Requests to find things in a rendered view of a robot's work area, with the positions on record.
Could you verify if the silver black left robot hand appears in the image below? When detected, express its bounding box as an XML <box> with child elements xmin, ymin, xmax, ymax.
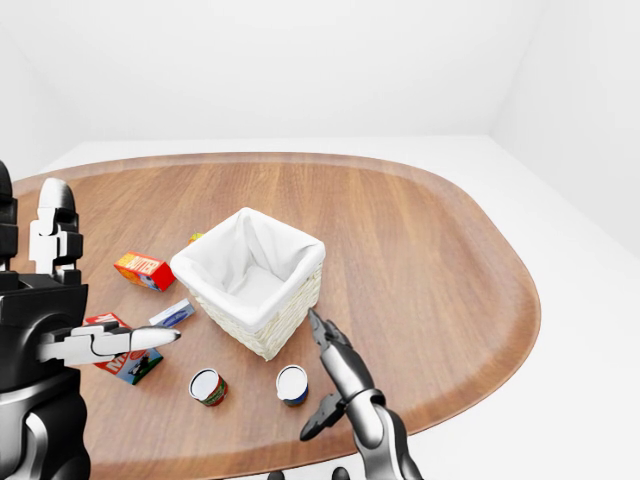
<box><xmin>0</xmin><ymin>159</ymin><xmax>182</xmax><ymax>394</ymax></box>

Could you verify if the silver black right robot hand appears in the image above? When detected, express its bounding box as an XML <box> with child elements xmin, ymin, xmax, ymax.
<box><xmin>299</xmin><ymin>307</ymin><xmax>387</xmax><ymax>443</ymax></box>

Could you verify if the white lined wicker basket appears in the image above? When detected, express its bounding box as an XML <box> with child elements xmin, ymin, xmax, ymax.
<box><xmin>169</xmin><ymin>206</ymin><xmax>327</xmax><ymax>362</ymax></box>

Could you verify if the blue labelled tin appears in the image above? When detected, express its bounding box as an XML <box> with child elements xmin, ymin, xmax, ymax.
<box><xmin>275</xmin><ymin>364</ymin><xmax>310</xmax><ymax>408</ymax></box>

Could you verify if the red milk carton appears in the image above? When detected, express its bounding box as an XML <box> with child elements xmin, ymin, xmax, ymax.
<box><xmin>82</xmin><ymin>312</ymin><xmax>165</xmax><ymax>386</ymax></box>

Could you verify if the red orange butter box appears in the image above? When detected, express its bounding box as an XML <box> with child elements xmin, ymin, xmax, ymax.
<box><xmin>113</xmin><ymin>250</ymin><xmax>176</xmax><ymax>293</ymax></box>

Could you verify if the red green labelled tin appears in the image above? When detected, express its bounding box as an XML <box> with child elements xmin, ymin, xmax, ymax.
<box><xmin>188</xmin><ymin>368</ymin><xmax>229</xmax><ymax>408</ymax></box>

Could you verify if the blue white flat box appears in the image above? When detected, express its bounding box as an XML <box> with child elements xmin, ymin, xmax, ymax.
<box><xmin>148</xmin><ymin>298</ymin><xmax>197</xmax><ymax>329</ymax></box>

